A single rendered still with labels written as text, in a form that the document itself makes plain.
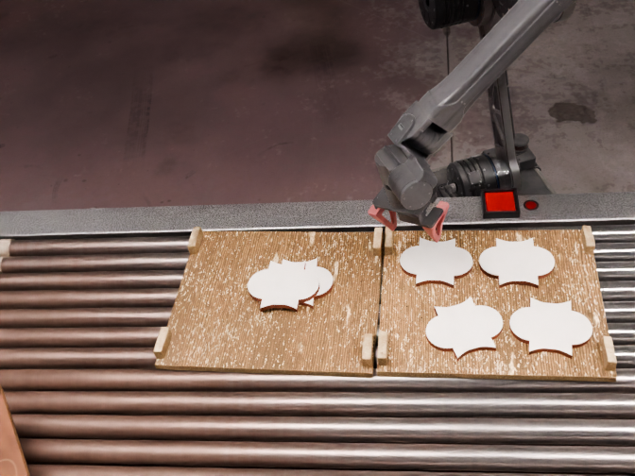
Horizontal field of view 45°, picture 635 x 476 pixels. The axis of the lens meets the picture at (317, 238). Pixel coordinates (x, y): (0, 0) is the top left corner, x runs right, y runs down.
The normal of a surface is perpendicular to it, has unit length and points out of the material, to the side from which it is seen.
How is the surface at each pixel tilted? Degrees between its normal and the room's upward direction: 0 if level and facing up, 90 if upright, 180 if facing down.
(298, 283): 0
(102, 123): 0
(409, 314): 0
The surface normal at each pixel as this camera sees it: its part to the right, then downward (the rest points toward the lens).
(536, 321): -0.12, -0.69
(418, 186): 0.33, 0.59
